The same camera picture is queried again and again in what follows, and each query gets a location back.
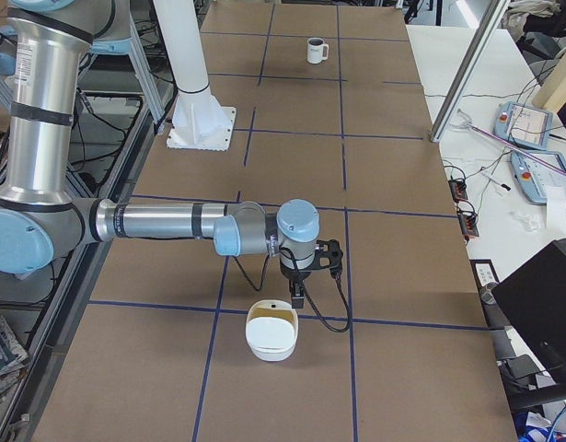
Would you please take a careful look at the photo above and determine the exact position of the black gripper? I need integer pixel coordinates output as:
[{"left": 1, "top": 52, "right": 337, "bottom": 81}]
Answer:
[{"left": 282, "top": 266, "right": 307, "bottom": 308}]

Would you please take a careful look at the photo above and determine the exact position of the white ribbed HOME mug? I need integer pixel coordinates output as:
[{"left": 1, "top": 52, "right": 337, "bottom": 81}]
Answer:
[{"left": 306, "top": 37, "right": 329, "bottom": 64}]

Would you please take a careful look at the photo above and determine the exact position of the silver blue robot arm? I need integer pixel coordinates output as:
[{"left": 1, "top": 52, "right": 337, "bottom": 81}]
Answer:
[{"left": 0, "top": 1, "right": 322, "bottom": 308}]

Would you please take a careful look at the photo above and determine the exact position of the lower black orange connector box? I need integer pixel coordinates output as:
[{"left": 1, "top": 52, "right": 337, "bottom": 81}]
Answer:
[{"left": 456, "top": 210, "right": 479, "bottom": 240}]

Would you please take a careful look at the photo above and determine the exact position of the black orange connector box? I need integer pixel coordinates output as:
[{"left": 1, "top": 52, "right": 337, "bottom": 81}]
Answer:
[
  {"left": 448, "top": 178, "right": 468, "bottom": 203},
  {"left": 456, "top": 210, "right": 479, "bottom": 240}
]

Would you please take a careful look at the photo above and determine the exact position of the white label sheet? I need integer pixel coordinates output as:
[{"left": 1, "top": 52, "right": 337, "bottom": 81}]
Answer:
[{"left": 475, "top": 263, "right": 498, "bottom": 286}]

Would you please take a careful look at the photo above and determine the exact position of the upper black orange connector box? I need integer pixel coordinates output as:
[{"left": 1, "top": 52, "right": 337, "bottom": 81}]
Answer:
[{"left": 448, "top": 178, "right": 468, "bottom": 203}]

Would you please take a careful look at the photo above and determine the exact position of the black marker pen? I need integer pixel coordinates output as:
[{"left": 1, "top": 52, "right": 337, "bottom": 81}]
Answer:
[{"left": 483, "top": 173, "right": 511, "bottom": 192}]

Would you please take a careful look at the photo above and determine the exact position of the pink reacher grabber stick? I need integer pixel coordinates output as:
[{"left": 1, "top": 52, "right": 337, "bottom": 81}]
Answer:
[{"left": 456, "top": 108, "right": 566, "bottom": 181}]

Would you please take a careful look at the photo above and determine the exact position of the black monitor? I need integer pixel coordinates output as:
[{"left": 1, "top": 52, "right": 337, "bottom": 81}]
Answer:
[{"left": 492, "top": 238, "right": 566, "bottom": 383}]

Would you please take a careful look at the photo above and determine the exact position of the lower teach pendant tablet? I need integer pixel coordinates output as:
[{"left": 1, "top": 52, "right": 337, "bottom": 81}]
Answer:
[{"left": 510, "top": 152, "right": 566, "bottom": 205}]

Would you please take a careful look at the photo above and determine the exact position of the teach pendant tablet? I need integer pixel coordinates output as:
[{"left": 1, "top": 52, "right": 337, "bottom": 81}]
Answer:
[
  {"left": 510, "top": 152, "right": 566, "bottom": 205},
  {"left": 493, "top": 101, "right": 553, "bottom": 150}
]

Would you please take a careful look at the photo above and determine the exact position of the upper teach pendant tablet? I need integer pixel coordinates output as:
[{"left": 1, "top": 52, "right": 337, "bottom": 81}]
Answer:
[{"left": 493, "top": 101, "right": 553, "bottom": 150}]

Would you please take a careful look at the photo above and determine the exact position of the stack of magazines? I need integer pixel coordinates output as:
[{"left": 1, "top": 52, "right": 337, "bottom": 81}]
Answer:
[{"left": 0, "top": 314, "right": 29, "bottom": 403}]

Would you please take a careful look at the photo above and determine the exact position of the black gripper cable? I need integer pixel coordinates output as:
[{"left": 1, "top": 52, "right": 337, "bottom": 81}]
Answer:
[{"left": 230, "top": 248, "right": 352, "bottom": 333}]

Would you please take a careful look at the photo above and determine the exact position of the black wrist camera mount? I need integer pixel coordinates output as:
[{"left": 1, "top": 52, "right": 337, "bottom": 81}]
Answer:
[{"left": 311, "top": 239, "right": 343, "bottom": 280}]

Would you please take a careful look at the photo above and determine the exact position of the white pillar with base plate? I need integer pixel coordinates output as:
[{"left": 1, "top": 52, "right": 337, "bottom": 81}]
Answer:
[{"left": 154, "top": 0, "right": 237, "bottom": 151}]

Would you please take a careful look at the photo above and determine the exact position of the aluminium frame post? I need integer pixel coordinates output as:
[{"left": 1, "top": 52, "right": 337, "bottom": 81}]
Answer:
[{"left": 430, "top": 0, "right": 509, "bottom": 143}]

